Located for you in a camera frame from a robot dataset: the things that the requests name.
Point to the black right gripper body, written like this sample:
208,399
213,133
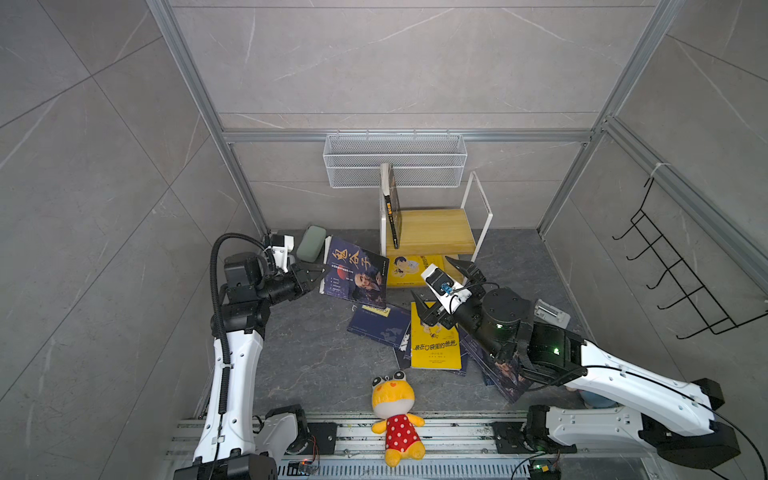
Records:
471,314

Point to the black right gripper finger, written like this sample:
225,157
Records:
469,270
429,314

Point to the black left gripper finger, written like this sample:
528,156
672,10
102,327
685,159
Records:
303,270
307,283

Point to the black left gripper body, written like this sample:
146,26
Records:
279,289

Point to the yellow cartoon book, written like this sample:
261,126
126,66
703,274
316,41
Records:
433,348

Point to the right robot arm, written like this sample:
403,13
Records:
676,420

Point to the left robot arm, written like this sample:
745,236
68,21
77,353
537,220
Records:
248,277

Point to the mint green case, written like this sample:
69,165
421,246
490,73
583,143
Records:
312,244

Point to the white wooden two-tier shelf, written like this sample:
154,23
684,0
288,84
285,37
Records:
446,232

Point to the navy book with yellow label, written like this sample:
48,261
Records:
387,326

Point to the yellow book on lower shelf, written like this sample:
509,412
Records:
406,271

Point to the white metal phone stand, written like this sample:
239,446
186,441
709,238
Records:
544,312

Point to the yellow frog plush toy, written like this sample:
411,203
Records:
392,400

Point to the black upright book on shelf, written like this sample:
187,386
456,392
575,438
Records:
391,202

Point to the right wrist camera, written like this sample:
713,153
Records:
439,282

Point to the white wire mesh basket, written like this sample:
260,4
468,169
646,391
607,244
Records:
417,160

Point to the black wire hook rack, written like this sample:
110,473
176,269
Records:
690,289

